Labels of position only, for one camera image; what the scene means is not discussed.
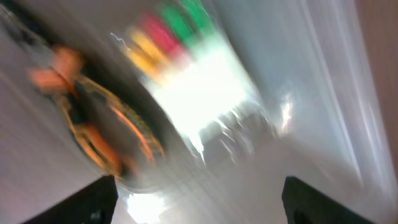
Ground orange black long-nose pliers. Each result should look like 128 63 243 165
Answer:
0 6 200 187

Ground screwdriver set clear pack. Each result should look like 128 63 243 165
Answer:
116 1 273 166

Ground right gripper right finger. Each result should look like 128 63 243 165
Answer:
282 176 371 224

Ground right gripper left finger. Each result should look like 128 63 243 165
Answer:
24 175 118 224

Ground clear plastic container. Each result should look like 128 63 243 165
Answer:
17 0 397 223

